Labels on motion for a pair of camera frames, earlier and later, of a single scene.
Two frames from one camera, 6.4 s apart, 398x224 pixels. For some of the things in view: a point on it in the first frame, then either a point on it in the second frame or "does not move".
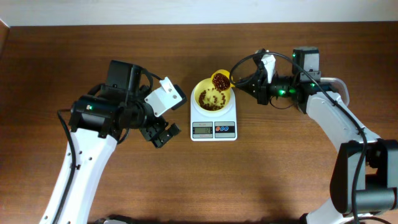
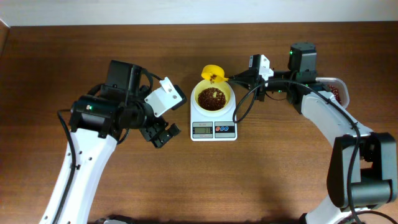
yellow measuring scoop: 226,73 to 209,70
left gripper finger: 166,135 does not move
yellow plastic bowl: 209,98 does not move
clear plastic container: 336,85 does not move
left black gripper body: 154,132 does not move
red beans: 220,82 to 211,98
